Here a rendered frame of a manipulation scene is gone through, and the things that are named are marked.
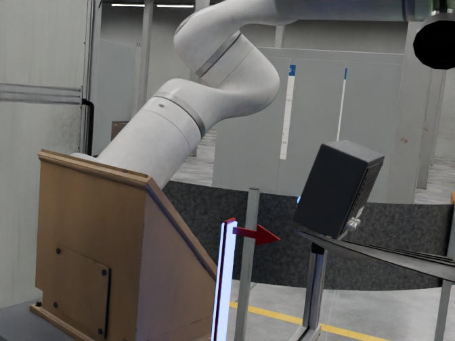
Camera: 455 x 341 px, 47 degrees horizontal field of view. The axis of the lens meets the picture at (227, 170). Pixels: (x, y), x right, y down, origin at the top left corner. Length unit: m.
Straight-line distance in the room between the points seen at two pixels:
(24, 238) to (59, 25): 0.95
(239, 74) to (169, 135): 0.20
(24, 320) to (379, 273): 1.77
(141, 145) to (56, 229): 0.20
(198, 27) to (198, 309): 0.50
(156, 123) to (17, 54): 1.47
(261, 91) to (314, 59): 5.66
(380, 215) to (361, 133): 4.18
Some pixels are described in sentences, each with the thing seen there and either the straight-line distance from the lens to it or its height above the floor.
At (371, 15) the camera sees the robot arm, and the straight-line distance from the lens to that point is 0.54.
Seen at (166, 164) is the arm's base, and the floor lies 1.21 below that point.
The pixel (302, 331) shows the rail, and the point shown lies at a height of 0.86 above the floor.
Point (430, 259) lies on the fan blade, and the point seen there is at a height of 1.19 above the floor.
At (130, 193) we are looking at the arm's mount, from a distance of 0.74.
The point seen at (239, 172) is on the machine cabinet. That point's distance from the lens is 6.94.
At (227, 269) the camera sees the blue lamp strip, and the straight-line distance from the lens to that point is 0.61.
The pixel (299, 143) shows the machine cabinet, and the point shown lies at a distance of 6.66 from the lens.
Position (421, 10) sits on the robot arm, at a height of 1.42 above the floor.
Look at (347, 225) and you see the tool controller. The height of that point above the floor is 1.08.
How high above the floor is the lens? 1.33
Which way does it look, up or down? 8 degrees down
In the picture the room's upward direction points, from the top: 5 degrees clockwise
